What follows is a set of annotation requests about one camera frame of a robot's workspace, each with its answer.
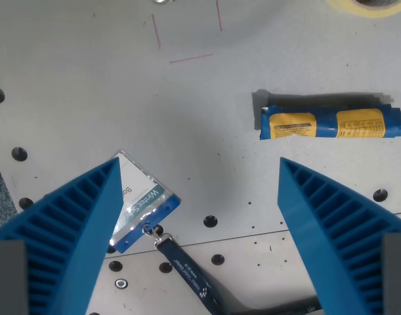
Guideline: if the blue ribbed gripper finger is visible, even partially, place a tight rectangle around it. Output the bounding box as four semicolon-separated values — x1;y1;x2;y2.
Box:
277;156;401;315
0;156;125;315

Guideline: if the yellow masking tape roll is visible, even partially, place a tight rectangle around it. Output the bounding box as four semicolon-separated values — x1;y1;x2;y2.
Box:
324;0;401;19

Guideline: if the dark blue printed lanyard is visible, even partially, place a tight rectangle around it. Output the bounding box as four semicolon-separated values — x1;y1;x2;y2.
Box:
142;222;323;315

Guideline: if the blue and yellow rolled packet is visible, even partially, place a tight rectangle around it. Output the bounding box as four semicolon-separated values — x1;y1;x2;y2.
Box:
259;103;401;140

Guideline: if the name badge in plastic holder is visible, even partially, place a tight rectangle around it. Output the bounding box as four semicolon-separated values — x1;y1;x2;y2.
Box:
108;149;182;254

